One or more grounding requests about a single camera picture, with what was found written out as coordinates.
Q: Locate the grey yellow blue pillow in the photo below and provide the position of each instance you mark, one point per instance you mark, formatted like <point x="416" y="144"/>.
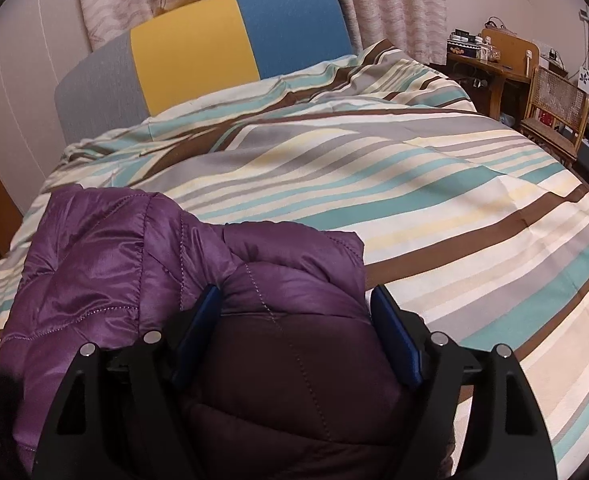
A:
<point x="189" y="60"/>

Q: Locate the patterned cream curtain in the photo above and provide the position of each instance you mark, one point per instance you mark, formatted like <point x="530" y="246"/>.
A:
<point x="399" y="10"/>

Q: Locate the purple quilted jacket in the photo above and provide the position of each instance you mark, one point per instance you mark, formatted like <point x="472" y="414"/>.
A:
<point x="99" y="270"/>

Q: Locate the rattan wooden chair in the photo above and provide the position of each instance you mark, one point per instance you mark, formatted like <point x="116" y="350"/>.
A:
<point x="556" y="105"/>

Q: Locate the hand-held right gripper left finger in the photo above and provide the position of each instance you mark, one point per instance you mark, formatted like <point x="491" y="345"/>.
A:
<point x="199" y="330"/>

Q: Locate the rounded wooden panel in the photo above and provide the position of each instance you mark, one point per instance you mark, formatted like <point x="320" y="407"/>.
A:
<point x="511" y="50"/>

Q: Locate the wooden desk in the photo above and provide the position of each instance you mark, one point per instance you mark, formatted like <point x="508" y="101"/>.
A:
<point x="494" y="71"/>

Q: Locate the dark box on desk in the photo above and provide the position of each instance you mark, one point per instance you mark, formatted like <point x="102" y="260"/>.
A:
<point x="464" y="46"/>

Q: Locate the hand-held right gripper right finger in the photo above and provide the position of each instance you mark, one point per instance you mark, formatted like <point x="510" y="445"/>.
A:
<point x="397" y="335"/>

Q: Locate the striped duvet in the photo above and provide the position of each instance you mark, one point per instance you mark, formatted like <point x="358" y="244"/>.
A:
<point x="374" y="185"/>

